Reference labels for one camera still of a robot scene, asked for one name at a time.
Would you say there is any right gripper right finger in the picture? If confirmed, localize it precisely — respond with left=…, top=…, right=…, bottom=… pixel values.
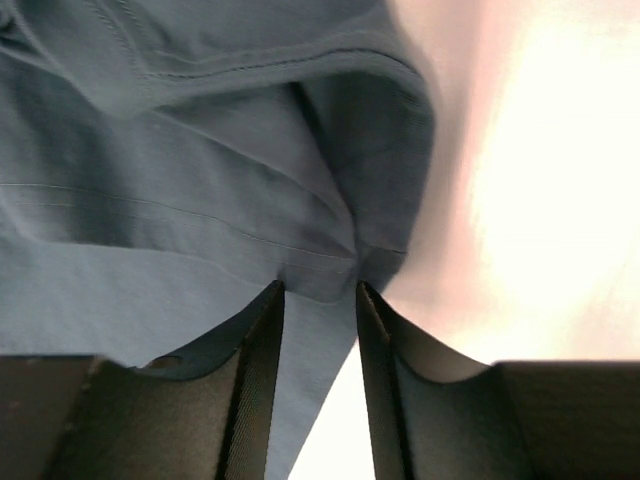
left=356, top=282, right=535, bottom=479

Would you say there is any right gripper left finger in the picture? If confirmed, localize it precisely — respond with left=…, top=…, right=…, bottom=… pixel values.
left=47, top=281, right=285, bottom=479

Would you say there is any blue-grey t-shirt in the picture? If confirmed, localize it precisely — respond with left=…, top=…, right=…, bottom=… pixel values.
left=1, top=1, right=434, bottom=479

